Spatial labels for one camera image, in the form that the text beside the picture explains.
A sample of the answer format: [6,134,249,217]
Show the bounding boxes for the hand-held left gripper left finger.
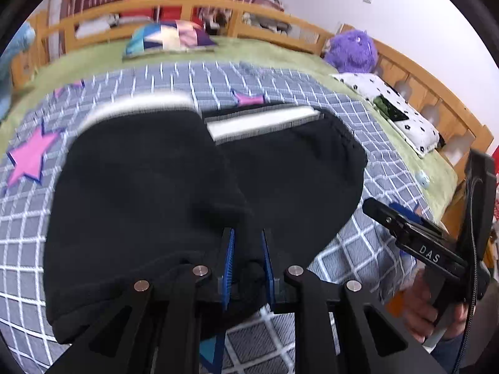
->
[47,228,236,374]

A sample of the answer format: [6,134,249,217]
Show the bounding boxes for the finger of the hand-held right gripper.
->
[362,197,406,230]
[390,202,445,240]

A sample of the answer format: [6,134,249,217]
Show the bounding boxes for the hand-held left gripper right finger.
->
[261,228,449,374]

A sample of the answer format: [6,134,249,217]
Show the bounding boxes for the black pants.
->
[43,89,369,345]

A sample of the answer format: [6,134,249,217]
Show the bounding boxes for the person's right hand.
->
[403,269,469,344]

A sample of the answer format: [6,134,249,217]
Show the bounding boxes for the white flower-print pillow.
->
[331,72,441,159]

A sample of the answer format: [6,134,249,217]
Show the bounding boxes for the black and green small item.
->
[373,95,409,122]

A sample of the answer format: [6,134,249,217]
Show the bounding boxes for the person's blue trousers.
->
[427,331,499,374]

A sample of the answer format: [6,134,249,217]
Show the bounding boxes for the purple plush toy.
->
[323,29,379,74]

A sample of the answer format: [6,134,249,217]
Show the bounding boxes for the green fleece blanket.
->
[0,35,458,223]

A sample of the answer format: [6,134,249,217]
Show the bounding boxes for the grey checked star quilt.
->
[0,60,445,374]

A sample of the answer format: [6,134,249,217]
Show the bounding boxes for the pile of cardboard boxes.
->
[242,0,294,35]

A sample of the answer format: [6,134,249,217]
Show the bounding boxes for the geometric patterned pillow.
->
[123,19,218,62]

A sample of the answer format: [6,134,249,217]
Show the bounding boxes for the white cushion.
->
[76,15,154,39]

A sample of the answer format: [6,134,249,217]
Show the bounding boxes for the light blue plush blanket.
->
[0,21,36,122]

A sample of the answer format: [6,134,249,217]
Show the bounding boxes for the black cable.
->
[454,175,482,374]

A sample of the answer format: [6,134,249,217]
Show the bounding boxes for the wooden bed frame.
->
[12,0,494,191]

